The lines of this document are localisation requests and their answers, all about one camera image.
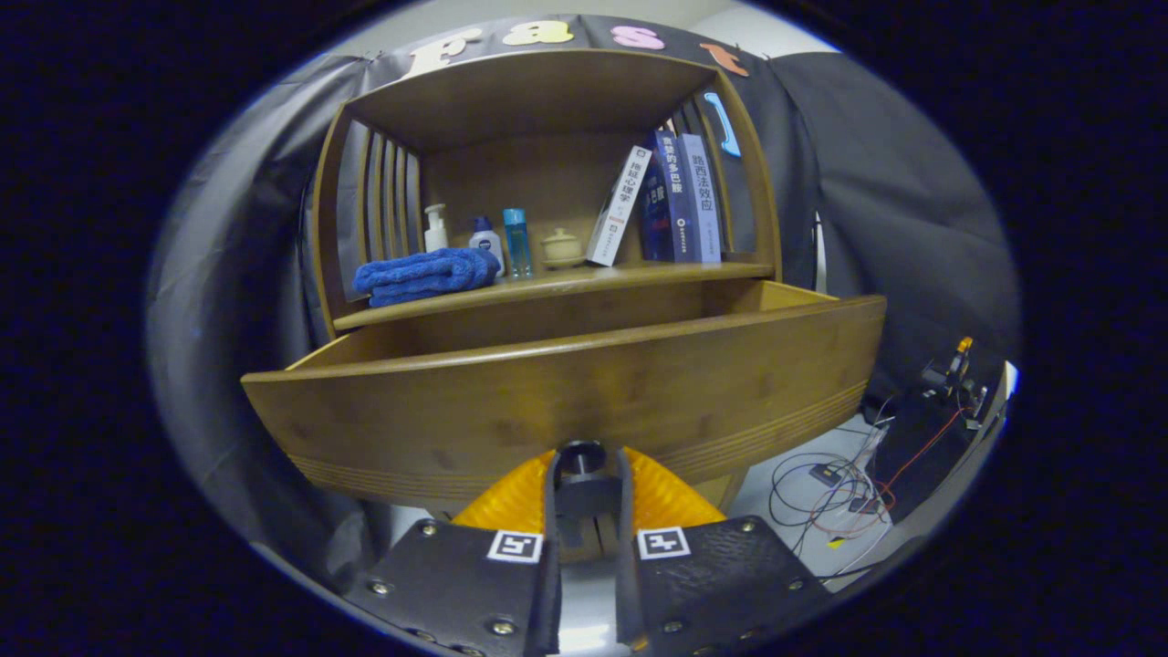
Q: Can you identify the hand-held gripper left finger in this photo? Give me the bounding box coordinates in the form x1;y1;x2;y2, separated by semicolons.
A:
351;447;562;657

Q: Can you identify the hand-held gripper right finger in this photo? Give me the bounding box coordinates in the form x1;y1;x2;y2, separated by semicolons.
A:
613;445;833;656

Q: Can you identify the black drawer knob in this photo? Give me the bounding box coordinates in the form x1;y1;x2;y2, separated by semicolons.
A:
554;440;623;516

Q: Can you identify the wooden drawer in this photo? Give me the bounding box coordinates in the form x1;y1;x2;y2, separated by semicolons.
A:
240;280;888;505

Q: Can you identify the wooden countertop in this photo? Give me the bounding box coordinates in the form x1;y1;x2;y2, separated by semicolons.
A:
333;260;775;331

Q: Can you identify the wooden cabinet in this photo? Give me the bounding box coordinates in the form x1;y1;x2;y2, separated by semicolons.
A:
306;47;786;562

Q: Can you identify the beige lidded teacup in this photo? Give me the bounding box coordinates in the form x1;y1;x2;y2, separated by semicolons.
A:
540;228;587;270

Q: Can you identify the blue folded towel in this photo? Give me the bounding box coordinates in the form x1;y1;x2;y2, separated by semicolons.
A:
353;247;503;308

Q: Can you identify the clear blue bottle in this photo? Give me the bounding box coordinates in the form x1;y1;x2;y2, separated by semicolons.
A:
503;208;534;279

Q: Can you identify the white bottle with blue cap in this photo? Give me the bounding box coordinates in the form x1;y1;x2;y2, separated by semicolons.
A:
468;215;506;277

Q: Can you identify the white book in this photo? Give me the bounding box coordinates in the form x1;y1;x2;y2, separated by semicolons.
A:
585;146;654;267

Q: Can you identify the dark blue book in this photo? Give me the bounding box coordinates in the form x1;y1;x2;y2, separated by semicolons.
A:
639;130;702;264

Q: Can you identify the light blue book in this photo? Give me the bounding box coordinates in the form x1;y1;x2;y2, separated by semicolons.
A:
677;133;723;264

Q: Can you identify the orange and black device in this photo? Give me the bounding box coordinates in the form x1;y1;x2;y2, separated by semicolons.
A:
920;336;991;430

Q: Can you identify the black backdrop cloth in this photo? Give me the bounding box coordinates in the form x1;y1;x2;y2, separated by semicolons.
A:
146;14;1021;585

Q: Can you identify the tangle of floor cables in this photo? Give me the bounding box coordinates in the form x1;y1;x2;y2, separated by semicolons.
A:
769;420;968;585

